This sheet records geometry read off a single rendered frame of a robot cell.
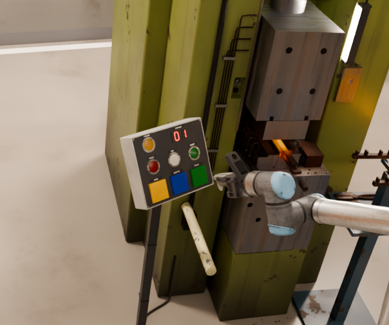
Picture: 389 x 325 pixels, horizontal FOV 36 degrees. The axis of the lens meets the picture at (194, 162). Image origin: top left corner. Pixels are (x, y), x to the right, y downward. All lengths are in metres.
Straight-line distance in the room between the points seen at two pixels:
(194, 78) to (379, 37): 0.82
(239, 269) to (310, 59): 1.09
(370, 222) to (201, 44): 0.99
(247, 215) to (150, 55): 0.88
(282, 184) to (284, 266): 1.08
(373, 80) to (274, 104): 0.55
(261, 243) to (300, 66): 0.89
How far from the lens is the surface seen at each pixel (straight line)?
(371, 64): 2.82
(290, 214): 2.09
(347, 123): 2.93
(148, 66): 2.95
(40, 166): 4.15
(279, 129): 2.60
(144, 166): 2.26
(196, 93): 2.55
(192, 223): 2.75
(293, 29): 2.42
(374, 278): 3.77
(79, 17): 5.92
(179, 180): 2.34
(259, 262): 2.99
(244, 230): 2.81
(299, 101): 2.57
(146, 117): 3.08
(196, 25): 2.43
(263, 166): 2.69
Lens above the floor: 2.38
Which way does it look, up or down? 33 degrees down
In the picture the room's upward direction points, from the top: 9 degrees clockwise
